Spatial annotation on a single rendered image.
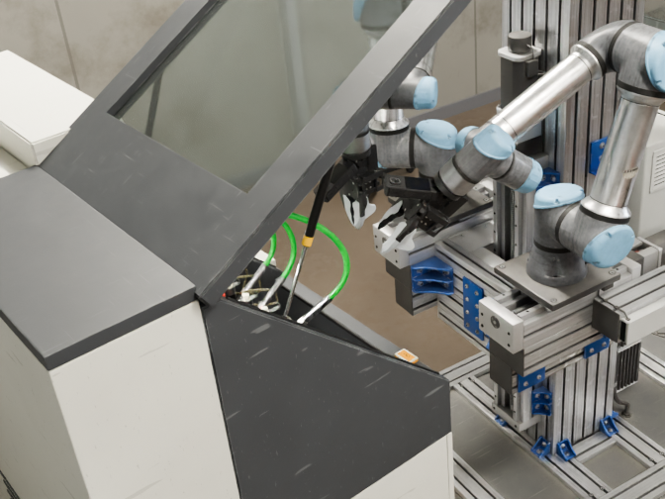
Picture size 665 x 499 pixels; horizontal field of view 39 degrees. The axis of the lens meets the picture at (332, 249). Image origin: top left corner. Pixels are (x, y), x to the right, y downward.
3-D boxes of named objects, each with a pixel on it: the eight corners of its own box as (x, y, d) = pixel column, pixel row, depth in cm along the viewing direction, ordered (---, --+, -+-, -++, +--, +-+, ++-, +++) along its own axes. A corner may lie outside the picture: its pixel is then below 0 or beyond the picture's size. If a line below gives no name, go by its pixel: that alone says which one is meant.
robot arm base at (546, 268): (558, 248, 243) (559, 214, 238) (600, 271, 232) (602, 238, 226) (513, 267, 237) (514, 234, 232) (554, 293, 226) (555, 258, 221)
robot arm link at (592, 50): (607, -1, 210) (442, 133, 205) (641, 10, 202) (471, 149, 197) (619, 40, 217) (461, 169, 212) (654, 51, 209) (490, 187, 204)
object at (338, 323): (440, 423, 227) (438, 372, 218) (427, 432, 224) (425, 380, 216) (292, 319, 270) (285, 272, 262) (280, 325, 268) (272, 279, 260)
